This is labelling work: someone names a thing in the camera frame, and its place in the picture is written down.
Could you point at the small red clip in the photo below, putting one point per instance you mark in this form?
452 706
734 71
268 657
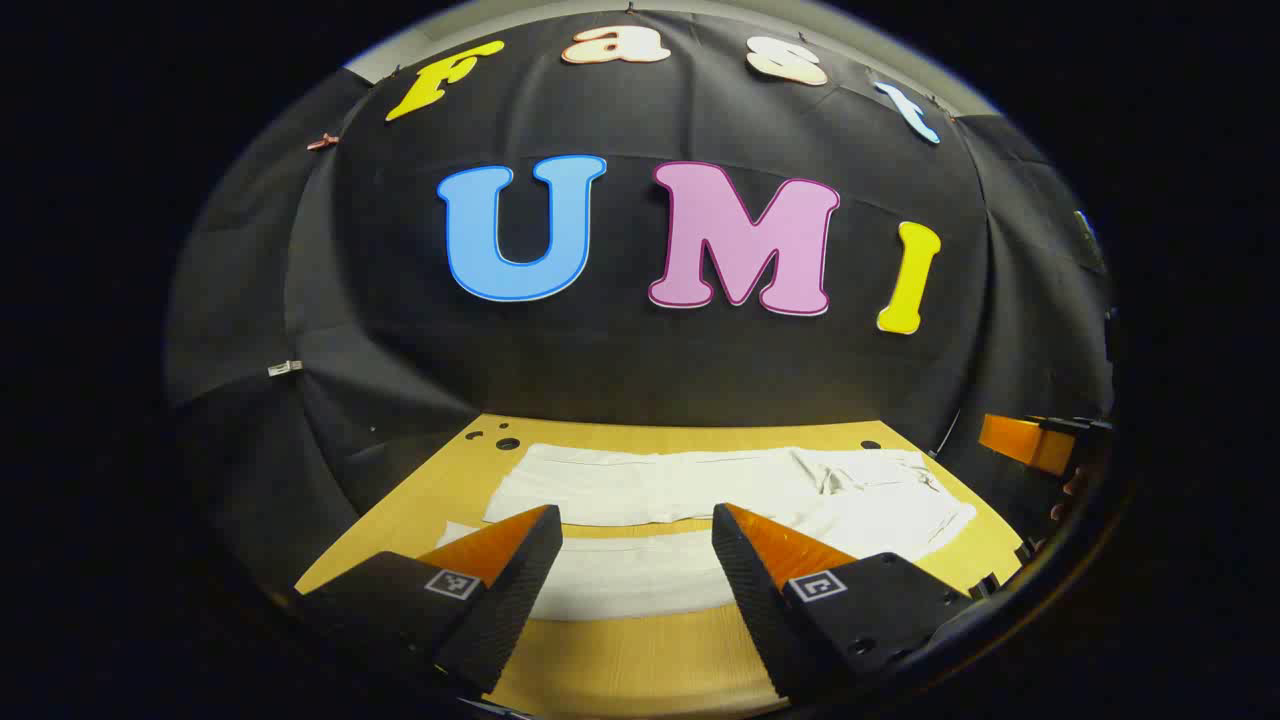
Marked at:
322 142

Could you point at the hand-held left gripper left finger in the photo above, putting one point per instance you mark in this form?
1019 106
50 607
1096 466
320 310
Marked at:
510 590

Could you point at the black backdrop cloth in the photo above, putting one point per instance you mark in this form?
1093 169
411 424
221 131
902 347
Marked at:
620 370

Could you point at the small white clip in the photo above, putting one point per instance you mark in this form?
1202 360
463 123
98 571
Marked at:
285 368

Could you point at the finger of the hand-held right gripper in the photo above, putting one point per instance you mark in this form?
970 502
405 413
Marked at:
1020 440

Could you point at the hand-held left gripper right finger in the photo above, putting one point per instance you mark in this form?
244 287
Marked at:
750 590

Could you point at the white jeans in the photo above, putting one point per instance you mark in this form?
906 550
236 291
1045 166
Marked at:
650 485

